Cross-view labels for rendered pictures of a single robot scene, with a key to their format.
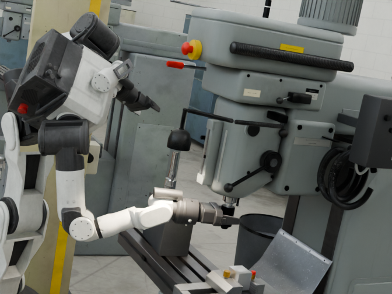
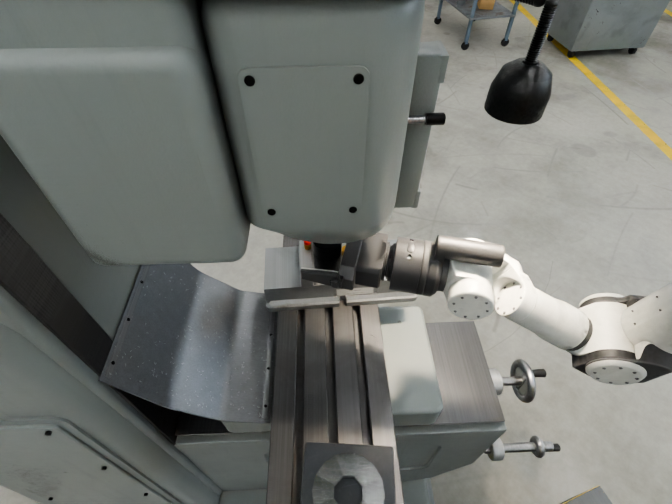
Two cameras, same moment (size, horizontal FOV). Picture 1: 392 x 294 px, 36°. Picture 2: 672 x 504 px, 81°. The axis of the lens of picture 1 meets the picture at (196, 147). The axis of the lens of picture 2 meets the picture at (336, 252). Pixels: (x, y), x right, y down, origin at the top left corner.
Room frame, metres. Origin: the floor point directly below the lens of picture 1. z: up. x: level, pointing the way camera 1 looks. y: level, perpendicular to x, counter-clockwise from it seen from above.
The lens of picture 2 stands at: (2.34, 0.06, 1.72)
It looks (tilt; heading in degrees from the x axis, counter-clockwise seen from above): 49 degrees down; 207
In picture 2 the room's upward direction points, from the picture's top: straight up
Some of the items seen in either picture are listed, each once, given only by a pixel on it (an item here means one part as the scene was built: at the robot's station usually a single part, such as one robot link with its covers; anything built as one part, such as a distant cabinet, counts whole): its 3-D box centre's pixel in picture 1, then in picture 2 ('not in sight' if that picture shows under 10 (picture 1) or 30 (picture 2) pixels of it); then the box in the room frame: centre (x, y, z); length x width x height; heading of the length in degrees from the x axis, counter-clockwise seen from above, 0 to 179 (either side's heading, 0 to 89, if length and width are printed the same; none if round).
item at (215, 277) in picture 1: (223, 283); not in sight; (1.81, -0.17, 1.05); 0.12 x 0.06 x 0.04; 32
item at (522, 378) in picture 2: not in sight; (510, 381); (1.72, 0.29, 0.66); 0.16 x 0.12 x 0.12; 119
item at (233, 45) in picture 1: (294, 57); not in sight; (1.85, -0.25, 1.79); 0.45 x 0.04 x 0.04; 119
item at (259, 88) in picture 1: (263, 86); not in sight; (1.98, -0.18, 1.68); 0.34 x 0.24 x 0.10; 119
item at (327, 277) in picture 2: not in sight; (319, 278); (2.02, -0.13, 1.23); 0.06 x 0.02 x 0.03; 104
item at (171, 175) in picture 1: (173, 165); not in sight; (2.34, 0.08, 1.28); 0.03 x 0.03 x 0.11
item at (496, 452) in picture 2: not in sight; (523, 447); (1.82, 0.39, 0.54); 0.22 x 0.06 x 0.06; 119
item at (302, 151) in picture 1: (287, 150); (159, 122); (2.06, -0.31, 1.47); 0.24 x 0.19 x 0.26; 29
